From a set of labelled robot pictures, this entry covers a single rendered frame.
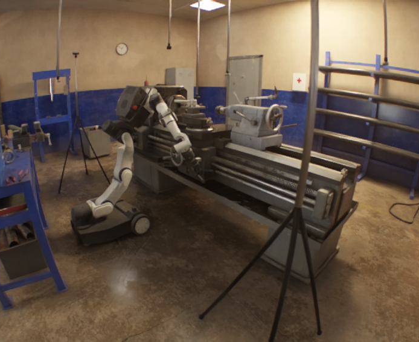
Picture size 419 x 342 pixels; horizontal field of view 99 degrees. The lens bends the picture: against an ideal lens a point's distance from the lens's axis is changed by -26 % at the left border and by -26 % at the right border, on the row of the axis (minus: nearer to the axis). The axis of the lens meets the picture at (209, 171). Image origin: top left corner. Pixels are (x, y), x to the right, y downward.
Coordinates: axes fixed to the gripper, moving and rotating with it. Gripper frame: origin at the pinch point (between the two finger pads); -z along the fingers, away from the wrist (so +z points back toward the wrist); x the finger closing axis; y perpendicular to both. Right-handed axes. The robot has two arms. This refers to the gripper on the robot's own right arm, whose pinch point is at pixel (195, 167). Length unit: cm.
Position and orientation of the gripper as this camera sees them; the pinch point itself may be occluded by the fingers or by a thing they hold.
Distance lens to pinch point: 196.1
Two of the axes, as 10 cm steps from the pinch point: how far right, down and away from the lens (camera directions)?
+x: -6.6, -2.7, 7.1
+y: -6.7, 6.5, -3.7
